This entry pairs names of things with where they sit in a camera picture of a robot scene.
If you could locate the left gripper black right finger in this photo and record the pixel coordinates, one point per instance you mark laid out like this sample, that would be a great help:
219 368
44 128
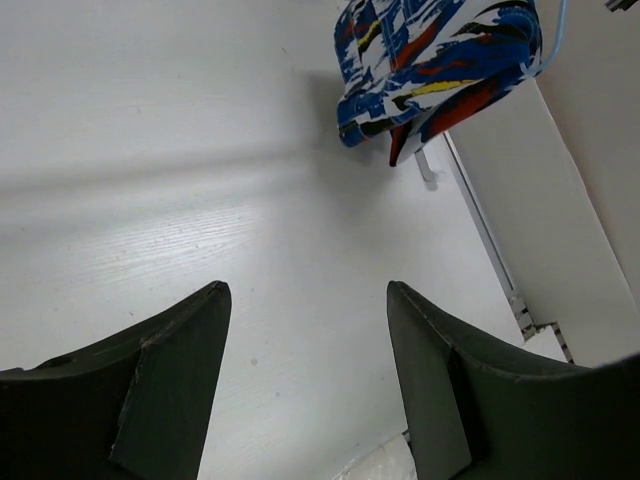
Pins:
480 408

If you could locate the blue white red patterned trousers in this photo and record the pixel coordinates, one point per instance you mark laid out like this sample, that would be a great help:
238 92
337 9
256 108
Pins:
415 69

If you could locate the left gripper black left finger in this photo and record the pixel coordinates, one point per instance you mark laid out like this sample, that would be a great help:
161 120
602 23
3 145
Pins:
135 405

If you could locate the white and silver clothes rack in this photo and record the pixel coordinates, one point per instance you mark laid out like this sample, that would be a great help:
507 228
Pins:
431 176

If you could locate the aluminium rail on right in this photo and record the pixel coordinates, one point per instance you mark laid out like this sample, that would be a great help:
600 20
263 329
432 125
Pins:
544 339

